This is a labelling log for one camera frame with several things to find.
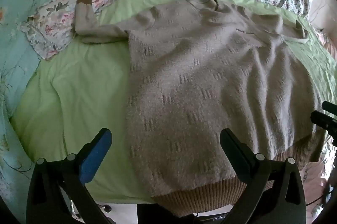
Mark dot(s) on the beige knitted sweater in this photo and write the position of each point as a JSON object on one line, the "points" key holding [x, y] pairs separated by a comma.
{"points": [[197, 76]]}

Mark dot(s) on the pale floral cloth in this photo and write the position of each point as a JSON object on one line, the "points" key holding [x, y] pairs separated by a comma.
{"points": [[314, 176]]}

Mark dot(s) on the light green bed sheet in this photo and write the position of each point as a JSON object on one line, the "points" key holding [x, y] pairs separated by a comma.
{"points": [[79, 87]]}

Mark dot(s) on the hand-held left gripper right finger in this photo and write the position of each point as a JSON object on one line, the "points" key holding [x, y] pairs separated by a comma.
{"points": [[236, 158]]}

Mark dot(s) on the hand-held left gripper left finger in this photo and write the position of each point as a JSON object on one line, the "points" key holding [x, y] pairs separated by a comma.
{"points": [[95, 155]]}

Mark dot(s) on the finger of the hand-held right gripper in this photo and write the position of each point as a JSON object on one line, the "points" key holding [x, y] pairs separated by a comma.
{"points": [[324, 120], [330, 107]]}

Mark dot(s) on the floral ruffled pillow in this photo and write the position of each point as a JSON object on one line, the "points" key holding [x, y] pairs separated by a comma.
{"points": [[52, 26]]}

